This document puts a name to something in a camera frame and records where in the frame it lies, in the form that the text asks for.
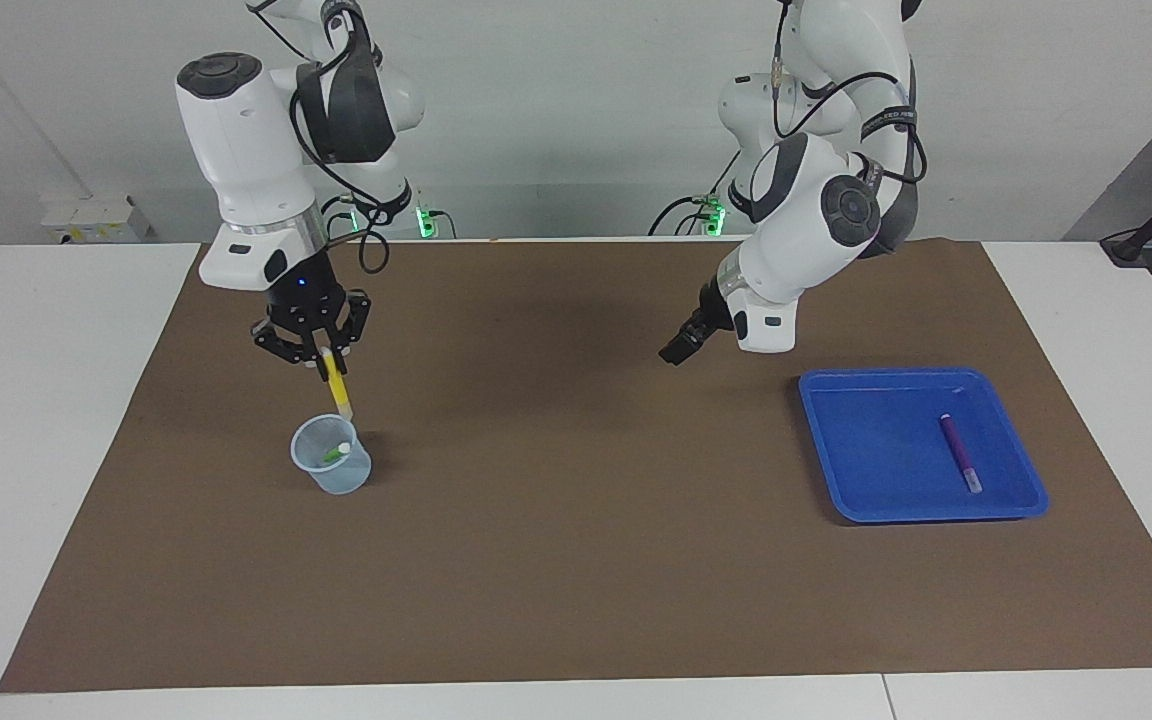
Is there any translucent plastic cup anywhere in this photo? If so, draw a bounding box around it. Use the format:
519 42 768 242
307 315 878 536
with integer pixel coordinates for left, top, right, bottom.
290 414 373 496

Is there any black left arm base cable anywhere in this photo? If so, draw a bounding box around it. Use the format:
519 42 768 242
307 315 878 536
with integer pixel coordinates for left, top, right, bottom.
648 150 737 238

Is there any white socket box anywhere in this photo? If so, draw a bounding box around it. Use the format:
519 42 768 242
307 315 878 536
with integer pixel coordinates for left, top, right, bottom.
41 195 152 244

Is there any blue plastic tray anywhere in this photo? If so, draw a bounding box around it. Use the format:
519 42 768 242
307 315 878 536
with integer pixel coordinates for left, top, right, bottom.
798 367 1050 525

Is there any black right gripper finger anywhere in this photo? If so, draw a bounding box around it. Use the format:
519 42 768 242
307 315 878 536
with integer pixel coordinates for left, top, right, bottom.
252 320 322 369
328 295 371 379

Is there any black right arm base cable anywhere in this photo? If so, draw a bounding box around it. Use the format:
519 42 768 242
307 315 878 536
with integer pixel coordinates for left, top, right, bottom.
319 195 357 241

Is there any brown table mat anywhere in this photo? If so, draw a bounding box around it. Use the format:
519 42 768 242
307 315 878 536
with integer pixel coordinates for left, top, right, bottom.
0 238 1152 694

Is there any purple pen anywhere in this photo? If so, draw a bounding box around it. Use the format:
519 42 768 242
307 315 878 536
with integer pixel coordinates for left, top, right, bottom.
939 414 984 494

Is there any yellow pen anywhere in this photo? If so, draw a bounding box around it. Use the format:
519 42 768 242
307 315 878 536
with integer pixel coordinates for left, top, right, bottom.
322 348 357 421

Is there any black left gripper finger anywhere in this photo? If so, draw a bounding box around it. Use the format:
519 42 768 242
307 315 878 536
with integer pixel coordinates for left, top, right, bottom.
658 320 707 368

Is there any black arm base cable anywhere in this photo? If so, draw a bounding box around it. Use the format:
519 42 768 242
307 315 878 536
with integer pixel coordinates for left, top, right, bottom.
319 195 357 241
648 150 737 238

